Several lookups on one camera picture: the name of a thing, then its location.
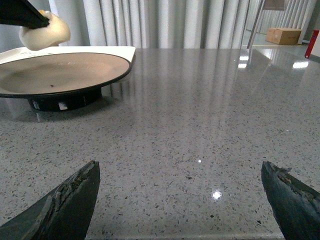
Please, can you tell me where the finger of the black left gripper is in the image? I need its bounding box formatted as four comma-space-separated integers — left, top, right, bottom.
0, 0, 49, 28

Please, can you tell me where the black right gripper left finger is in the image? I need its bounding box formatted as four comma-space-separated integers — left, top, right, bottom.
0, 161, 100, 240

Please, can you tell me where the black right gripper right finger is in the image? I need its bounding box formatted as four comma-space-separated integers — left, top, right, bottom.
261, 161, 320, 240

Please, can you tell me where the white steamed bun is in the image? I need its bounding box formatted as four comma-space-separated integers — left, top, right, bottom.
19, 10, 71, 51

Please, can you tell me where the beige plate black rim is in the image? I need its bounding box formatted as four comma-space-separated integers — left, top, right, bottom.
0, 52, 132, 112

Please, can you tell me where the white rectangular serving tray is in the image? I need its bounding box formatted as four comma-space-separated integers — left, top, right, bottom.
0, 46, 136, 64

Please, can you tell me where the grey pleated curtain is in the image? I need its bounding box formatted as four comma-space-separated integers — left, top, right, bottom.
48, 0, 250, 49

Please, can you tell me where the brown cardboard box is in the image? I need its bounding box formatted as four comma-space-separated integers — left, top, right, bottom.
265, 27, 302, 45

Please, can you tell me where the grey metal stand leg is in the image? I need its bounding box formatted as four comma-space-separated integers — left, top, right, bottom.
247, 0, 286, 49

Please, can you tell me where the red upright post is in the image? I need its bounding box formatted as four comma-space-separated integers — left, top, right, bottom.
304, 30, 319, 59

